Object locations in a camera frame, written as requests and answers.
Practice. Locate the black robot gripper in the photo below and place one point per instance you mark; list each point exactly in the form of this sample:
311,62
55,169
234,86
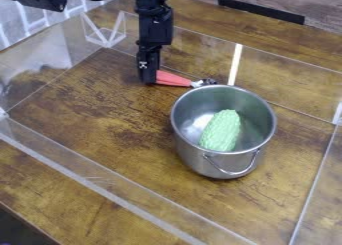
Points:
155,34

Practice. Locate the orange plastic spoon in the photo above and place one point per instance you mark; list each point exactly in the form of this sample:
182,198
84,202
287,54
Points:
170,79

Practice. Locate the silver metal pot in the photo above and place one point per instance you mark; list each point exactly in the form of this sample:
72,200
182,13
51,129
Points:
191,113

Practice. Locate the green knitted vegetable toy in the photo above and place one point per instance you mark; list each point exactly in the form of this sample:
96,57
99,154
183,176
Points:
220,133

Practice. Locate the clear acrylic corner bracket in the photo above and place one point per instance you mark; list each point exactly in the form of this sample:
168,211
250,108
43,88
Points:
105,37

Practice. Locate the black strip on wall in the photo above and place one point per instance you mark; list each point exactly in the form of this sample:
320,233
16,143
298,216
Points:
263,11

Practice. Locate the clear acrylic enclosure wall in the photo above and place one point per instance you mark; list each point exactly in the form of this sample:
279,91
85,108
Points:
88,166

